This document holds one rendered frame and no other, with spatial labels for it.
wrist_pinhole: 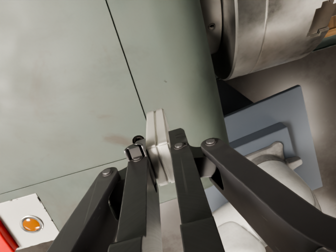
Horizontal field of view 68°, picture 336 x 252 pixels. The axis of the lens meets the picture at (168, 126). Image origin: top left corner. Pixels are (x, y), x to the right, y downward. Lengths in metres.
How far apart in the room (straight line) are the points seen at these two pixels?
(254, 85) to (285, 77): 0.20
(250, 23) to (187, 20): 0.08
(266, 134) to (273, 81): 0.89
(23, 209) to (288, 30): 0.39
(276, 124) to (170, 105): 0.68
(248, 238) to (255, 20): 0.57
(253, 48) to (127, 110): 0.17
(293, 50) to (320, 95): 1.55
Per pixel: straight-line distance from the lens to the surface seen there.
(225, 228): 0.76
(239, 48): 0.33
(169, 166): 0.16
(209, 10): 0.35
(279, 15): 0.33
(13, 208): 0.38
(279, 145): 0.89
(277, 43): 0.36
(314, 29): 0.39
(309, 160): 1.07
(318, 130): 2.03
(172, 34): 0.27
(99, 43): 0.27
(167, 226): 2.12
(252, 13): 0.31
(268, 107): 0.90
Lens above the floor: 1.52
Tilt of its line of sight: 68 degrees down
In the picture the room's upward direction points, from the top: 169 degrees clockwise
